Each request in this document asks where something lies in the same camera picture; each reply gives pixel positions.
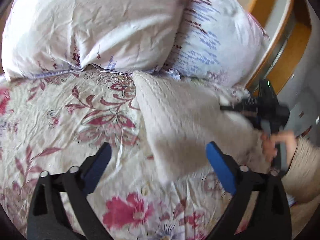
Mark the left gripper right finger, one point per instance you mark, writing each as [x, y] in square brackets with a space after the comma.
[224, 167]

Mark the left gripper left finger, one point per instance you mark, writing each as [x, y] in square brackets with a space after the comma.
[93, 168]

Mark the cream knitted garment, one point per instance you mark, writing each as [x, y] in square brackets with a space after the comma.
[181, 118]

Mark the person's right hand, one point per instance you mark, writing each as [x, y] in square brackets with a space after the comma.
[269, 142]

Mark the floral bed quilt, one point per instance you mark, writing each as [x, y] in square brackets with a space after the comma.
[54, 123]

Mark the blue patterned white pillow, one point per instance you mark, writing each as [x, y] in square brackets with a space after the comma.
[218, 40]

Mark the pink white pillow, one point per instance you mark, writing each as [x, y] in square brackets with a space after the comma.
[43, 38]

